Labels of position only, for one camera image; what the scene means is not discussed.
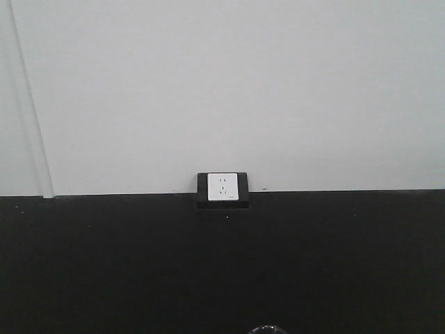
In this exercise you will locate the black socket mounting box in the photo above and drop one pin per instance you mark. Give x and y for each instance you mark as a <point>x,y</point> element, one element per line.
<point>202,200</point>

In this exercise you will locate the dark round object bottom edge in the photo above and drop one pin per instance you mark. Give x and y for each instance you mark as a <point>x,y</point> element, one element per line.
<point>268,329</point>

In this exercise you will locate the white wall power socket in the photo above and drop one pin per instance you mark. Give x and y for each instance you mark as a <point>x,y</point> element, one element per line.
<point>222,187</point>

